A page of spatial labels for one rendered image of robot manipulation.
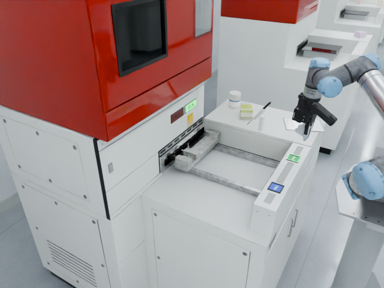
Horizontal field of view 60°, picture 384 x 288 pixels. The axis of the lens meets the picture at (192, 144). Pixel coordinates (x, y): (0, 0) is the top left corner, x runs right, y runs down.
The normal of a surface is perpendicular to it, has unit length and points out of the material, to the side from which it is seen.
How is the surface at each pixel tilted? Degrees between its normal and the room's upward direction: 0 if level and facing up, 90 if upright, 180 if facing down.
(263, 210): 90
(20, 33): 90
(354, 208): 0
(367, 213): 0
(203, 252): 90
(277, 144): 90
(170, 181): 0
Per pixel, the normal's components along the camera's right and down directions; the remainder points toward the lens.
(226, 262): -0.51, 0.44
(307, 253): 0.00, -0.86
